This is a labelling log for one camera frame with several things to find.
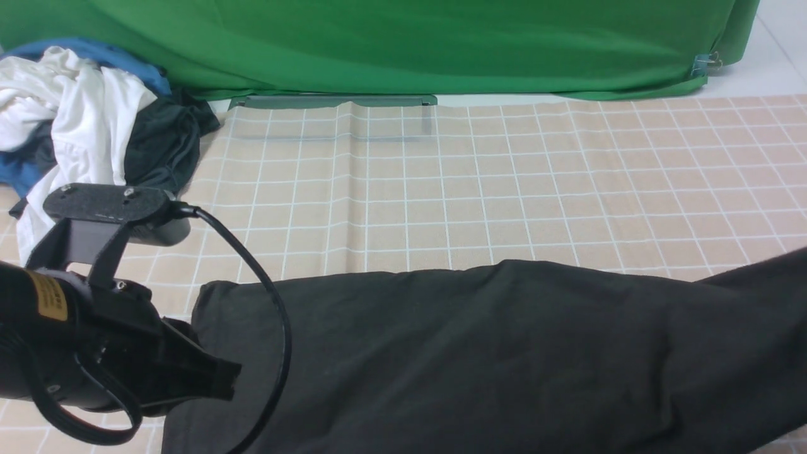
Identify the green backdrop cloth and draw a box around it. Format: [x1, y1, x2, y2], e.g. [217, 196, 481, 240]
[1, 1, 759, 101]

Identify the beige checkered tablecloth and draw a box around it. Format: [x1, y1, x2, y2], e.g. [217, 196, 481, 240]
[0, 95, 807, 454]

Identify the dark teal crumpled shirt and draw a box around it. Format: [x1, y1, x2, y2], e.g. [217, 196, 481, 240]
[1, 90, 221, 219]

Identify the blue binder clip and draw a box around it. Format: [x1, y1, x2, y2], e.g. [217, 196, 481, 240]
[690, 52, 724, 78]

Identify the green metal bar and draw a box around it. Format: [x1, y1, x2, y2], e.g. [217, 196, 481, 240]
[228, 94, 438, 110]

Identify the blue crumpled garment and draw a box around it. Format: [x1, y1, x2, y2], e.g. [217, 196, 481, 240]
[0, 37, 172, 199]

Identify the white crumpled shirt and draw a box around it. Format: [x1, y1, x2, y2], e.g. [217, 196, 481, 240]
[1, 47, 156, 262]

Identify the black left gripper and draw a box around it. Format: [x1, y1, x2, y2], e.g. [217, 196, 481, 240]
[63, 271, 242, 417]

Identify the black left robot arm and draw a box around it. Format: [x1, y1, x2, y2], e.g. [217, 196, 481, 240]
[1, 262, 242, 417]

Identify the black left camera cable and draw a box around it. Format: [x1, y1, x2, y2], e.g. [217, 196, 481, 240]
[25, 203, 293, 454]

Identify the dark gray long-sleeved shirt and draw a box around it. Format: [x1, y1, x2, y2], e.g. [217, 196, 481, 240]
[161, 247, 807, 454]

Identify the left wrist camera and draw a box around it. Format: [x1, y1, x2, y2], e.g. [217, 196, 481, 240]
[25, 183, 191, 289]

